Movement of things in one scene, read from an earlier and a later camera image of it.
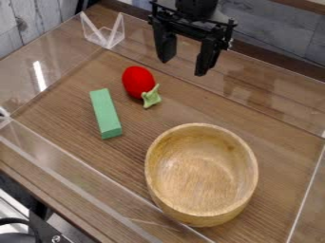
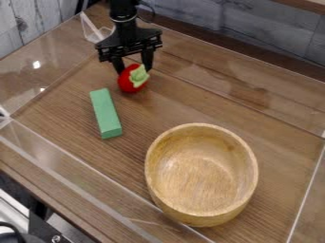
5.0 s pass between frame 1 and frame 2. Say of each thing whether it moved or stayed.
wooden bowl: stayed
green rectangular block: stayed
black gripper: moved
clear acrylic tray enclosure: stayed
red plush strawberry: moved
